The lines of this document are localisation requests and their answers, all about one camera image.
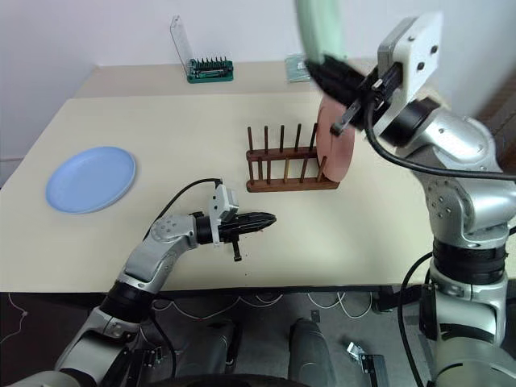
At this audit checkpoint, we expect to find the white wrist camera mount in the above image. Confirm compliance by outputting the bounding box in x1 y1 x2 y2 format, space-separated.
377 10 444 143
208 183 242 248

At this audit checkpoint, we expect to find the blue plate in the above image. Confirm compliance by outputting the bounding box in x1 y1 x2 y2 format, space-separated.
44 145 139 215

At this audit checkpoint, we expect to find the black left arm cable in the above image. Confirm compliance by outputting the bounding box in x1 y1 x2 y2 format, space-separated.
143 177 224 243

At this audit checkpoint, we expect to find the metal floor bracket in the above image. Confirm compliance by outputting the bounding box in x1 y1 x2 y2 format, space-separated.
345 340 389 387

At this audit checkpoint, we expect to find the black lower body cable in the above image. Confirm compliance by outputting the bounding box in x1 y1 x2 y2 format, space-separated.
396 250 437 387

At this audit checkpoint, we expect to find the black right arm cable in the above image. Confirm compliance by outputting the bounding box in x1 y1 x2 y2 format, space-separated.
362 105 516 181

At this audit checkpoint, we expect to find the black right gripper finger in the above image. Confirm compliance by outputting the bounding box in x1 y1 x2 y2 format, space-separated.
321 53 374 86
303 59 363 109

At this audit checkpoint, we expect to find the green screwdriver bit set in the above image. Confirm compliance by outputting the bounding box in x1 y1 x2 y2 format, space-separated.
169 15 236 85

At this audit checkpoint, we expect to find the green plate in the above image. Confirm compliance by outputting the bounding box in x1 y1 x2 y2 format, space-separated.
295 0 348 78

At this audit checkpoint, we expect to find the pink plate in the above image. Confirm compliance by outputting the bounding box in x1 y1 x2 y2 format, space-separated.
316 98 357 185

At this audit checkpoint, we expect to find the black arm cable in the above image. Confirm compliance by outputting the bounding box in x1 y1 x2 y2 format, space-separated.
143 177 224 243
362 105 516 181

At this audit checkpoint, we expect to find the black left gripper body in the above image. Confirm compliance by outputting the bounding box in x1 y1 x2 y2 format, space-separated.
218 216 248 264

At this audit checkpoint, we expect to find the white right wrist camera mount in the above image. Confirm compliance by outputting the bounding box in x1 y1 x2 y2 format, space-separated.
377 10 444 143

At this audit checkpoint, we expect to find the wooden dish rack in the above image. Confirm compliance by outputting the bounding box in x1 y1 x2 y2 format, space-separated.
245 123 342 194

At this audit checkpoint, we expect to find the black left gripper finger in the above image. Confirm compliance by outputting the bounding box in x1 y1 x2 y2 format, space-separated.
240 210 277 226
241 222 276 235

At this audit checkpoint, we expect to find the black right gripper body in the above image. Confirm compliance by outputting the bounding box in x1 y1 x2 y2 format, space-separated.
329 64 405 136

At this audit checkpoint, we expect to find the green plastic packet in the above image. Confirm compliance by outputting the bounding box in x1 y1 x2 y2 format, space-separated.
285 52 320 84

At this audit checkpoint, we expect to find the thin white cable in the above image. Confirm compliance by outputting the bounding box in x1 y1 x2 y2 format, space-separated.
6 290 376 324

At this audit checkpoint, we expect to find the dark rounded robot leg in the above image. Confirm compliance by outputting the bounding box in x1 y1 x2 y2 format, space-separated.
289 317 336 387

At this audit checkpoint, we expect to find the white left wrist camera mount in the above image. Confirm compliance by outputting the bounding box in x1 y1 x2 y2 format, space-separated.
208 183 242 248

